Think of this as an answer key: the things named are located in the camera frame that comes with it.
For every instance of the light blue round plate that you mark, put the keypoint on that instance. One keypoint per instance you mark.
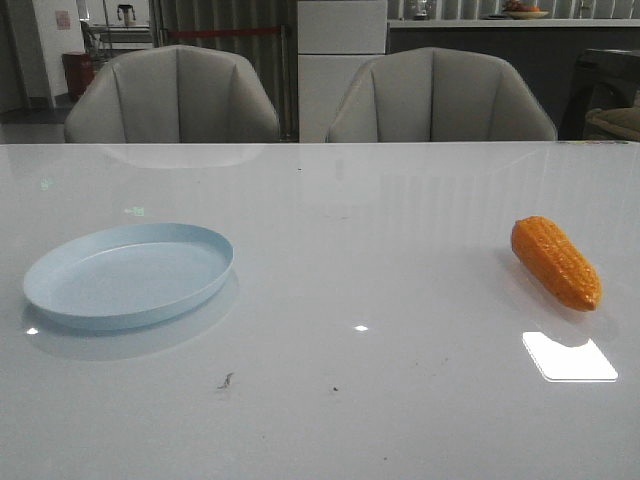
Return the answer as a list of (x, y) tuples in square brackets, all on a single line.
[(129, 276)]

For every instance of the orange plastic corn cob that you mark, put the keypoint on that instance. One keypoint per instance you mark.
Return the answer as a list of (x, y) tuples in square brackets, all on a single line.
[(551, 257)]

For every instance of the right beige upholstered chair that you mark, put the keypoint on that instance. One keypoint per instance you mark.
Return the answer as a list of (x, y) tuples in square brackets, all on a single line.
[(439, 95)]

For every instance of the beige upholstered chair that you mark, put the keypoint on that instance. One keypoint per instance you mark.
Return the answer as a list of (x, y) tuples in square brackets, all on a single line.
[(174, 94), (439, 95)]

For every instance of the white cabinet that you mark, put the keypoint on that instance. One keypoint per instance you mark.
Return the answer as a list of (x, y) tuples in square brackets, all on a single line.
[(334, 39)]

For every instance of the left beige upholstered chair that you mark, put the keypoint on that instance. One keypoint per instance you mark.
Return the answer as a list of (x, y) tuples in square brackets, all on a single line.
[(174, 94)]

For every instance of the red barrier belt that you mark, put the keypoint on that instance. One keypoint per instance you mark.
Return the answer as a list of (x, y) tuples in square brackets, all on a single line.
[(183, 34)]

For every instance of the dark counter with white top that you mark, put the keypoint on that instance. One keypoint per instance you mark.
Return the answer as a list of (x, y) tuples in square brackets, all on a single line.
[(544, 51)]

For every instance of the red trash bin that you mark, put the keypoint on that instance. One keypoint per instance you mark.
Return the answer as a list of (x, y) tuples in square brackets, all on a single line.
[(79, 73)]

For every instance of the fruit bowl on counter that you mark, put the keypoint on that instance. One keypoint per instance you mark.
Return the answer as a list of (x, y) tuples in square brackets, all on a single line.
[(518, 10)]

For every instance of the dark armchair at right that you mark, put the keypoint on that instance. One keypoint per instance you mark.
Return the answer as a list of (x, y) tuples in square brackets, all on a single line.
[(602, 78)]

